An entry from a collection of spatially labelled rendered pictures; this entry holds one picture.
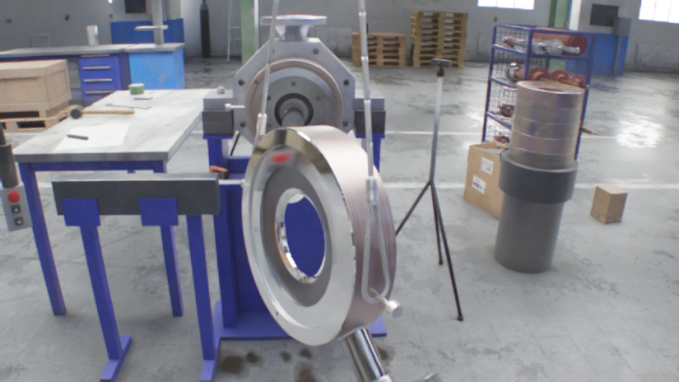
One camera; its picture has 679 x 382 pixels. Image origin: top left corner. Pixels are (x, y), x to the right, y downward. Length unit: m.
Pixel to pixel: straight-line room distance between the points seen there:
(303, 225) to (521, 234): 1.32
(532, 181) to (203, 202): 1.77
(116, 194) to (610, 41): 13.13
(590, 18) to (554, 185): 11.13
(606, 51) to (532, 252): 11.32
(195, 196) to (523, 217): 1.86
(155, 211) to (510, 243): 2.02
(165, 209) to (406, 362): 1.22
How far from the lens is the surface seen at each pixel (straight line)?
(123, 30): 12.75
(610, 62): 14.17
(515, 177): 2.87
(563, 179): 2.89
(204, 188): 1.83
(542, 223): 2.98
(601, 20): 13.96
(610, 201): 4.00
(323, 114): 1.84
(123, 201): 1.93
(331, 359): 2.28
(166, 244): 2.41
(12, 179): 1.49
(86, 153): 2.31
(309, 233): 2.31
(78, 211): 2.00
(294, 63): 1.85
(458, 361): 2.34
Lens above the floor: 1.48
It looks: 22 degrees down
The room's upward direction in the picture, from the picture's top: 1 degrees clockwise
